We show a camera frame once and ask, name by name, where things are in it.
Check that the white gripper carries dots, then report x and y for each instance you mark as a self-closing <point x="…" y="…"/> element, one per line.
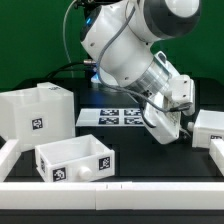
<point x="166" y="126"/>

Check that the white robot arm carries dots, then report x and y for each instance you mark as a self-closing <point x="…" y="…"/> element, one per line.
<point x="119" y="36"/>

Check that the white drawer with knob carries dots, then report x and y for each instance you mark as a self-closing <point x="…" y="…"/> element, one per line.
<point x="80" y="159"/>

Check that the large white drawer cabinet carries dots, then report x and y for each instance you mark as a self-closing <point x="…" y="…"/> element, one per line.
<point x="38" y="115"/>

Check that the white marker tag board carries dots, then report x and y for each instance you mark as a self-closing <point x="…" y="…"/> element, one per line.
<point x="109" y="117"/>

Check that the white right rail block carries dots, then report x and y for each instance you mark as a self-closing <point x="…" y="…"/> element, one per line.
<point x="217" y="153"/>

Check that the white rail block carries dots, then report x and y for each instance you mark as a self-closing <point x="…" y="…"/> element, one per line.
<point x="217" y="153"/>
<point x="9" y="154"/>

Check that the white front rail bar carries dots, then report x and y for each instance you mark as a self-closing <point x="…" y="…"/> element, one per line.
<point x="113" y="196"/>

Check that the black camera stand pole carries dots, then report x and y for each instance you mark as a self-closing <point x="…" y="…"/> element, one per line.
<point x="87" y="5"/>

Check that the white left rail block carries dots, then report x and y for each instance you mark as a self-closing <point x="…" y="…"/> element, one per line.
<point x="9" y="154"/>

